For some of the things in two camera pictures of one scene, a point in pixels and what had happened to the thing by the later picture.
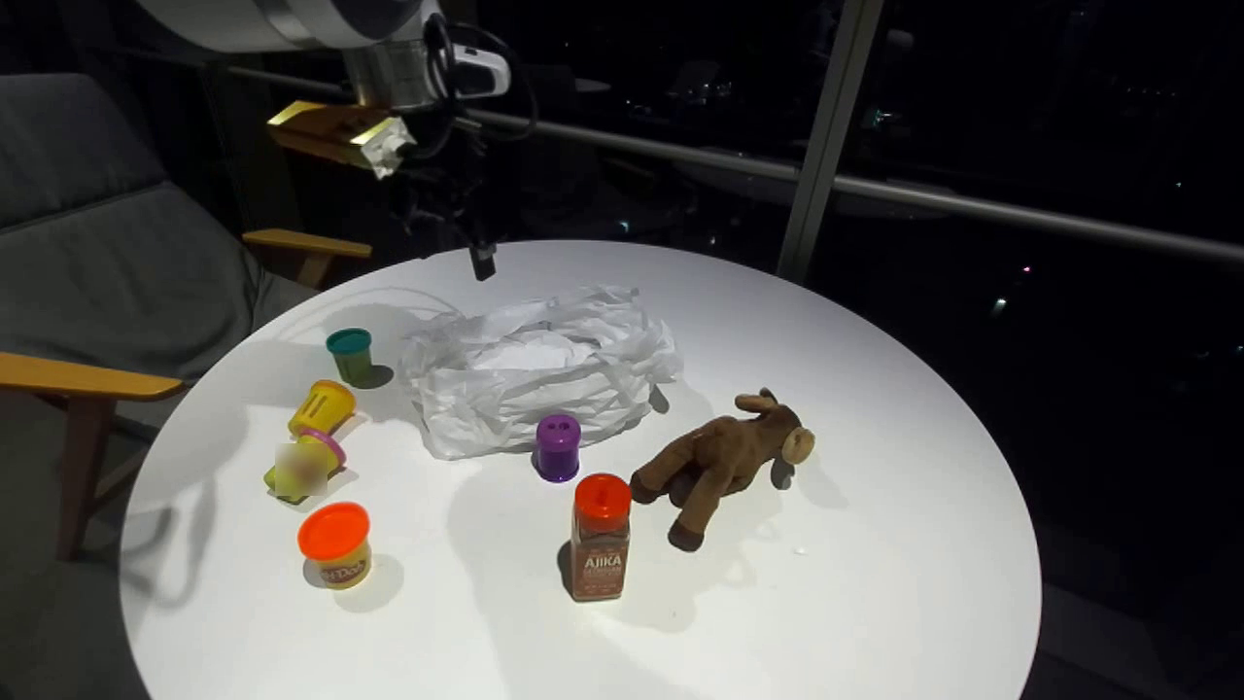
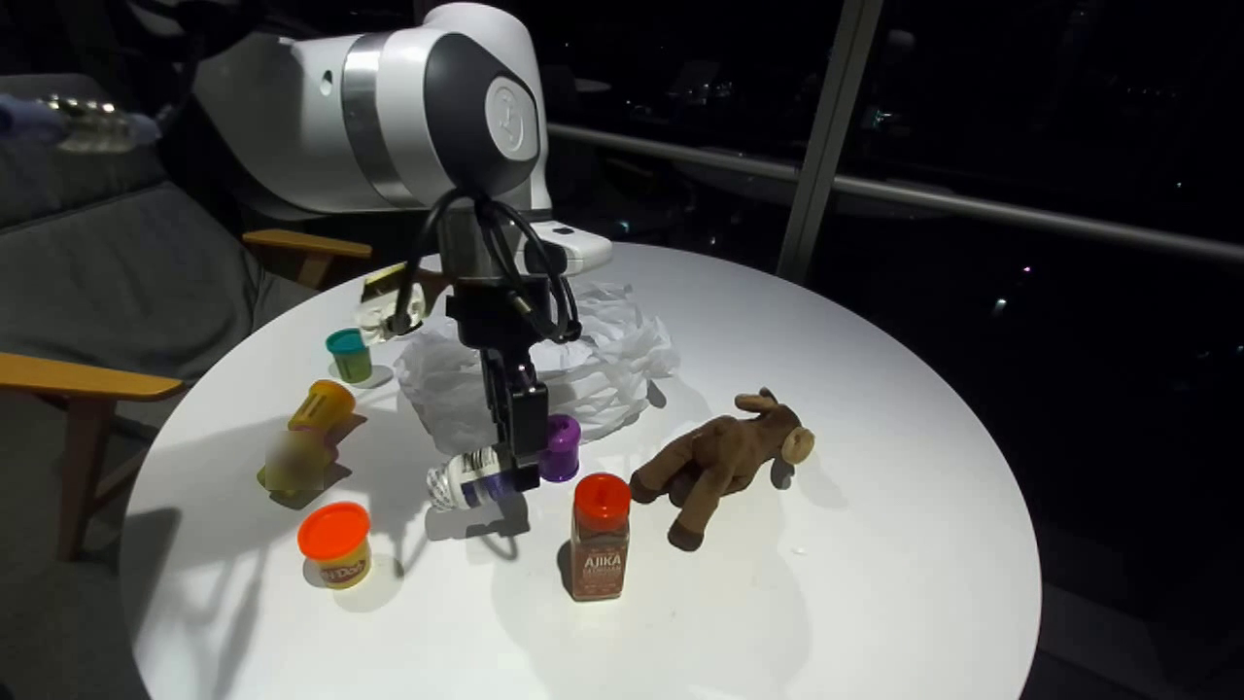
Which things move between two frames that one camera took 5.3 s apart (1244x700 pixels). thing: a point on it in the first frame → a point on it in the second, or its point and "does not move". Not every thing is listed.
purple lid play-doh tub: x=557 y=445 does not move
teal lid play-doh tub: x=350 y=356 does not move
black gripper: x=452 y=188 → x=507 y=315
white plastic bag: x=485 y=384 does not move
